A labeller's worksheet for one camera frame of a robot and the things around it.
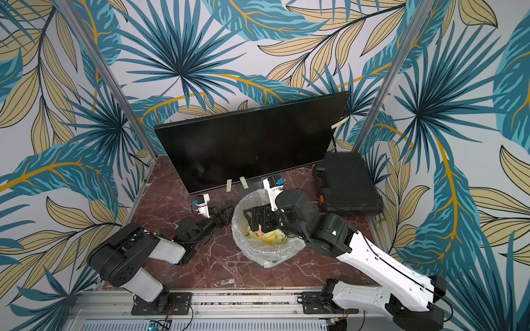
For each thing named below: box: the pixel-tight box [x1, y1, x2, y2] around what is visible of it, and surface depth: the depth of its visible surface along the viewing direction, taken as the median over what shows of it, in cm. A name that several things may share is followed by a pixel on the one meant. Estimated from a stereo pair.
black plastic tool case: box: [312, 151, 384, 216], surface depth 102 cm
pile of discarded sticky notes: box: [247, 224, 288, 246], surface depth 85 cm
